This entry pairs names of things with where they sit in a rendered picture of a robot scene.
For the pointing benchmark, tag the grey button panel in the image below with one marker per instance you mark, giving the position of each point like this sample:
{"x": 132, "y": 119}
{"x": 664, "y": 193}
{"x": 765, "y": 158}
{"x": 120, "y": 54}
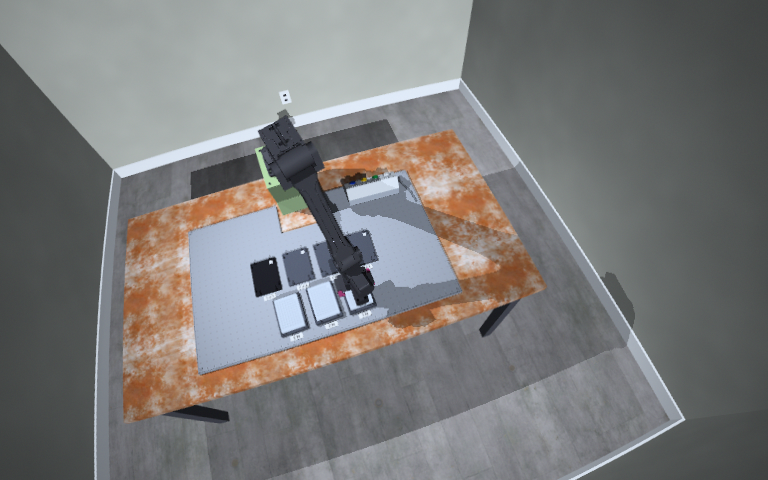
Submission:
{"x": 375, "y": 187}

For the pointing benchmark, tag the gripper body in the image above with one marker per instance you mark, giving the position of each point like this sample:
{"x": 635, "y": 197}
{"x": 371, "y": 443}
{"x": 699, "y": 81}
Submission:
{"x": 341, "y": 281}

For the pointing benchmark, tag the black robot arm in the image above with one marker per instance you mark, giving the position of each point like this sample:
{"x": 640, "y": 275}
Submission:
{"x": 303, "y": 162}

